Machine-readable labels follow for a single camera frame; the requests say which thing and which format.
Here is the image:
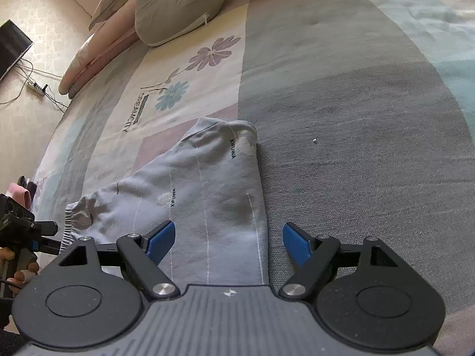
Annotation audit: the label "pink folded quilt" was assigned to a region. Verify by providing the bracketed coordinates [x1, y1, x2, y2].
[58, 0, 138, 97]

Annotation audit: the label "grey-blue pants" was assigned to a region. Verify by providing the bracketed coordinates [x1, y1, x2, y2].
[61, 117, 268, 288]

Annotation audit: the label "person's left hand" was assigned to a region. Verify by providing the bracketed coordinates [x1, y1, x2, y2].
[0, 247, 39, 293]

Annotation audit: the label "wall power strip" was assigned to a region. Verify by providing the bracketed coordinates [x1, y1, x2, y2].
[26, 81, 47, 97]

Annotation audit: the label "grey cat face cushion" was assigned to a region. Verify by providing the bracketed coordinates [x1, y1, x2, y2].
[134, 0, 225, 47]

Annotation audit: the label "pink clothes pile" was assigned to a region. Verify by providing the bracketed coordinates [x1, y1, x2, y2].
[6, 176, 37, 211]

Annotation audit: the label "patchwork bed sheet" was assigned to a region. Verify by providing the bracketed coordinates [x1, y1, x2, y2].
[34, 0, 474, 355]

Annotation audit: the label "black wall television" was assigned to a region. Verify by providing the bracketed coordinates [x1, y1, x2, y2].
[0, 19, 33, 80]

